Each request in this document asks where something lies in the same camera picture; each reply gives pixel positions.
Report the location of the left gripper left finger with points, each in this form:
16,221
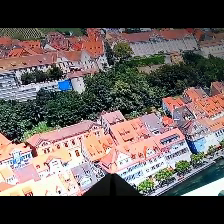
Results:
101,188

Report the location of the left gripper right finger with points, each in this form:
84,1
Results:
125,188

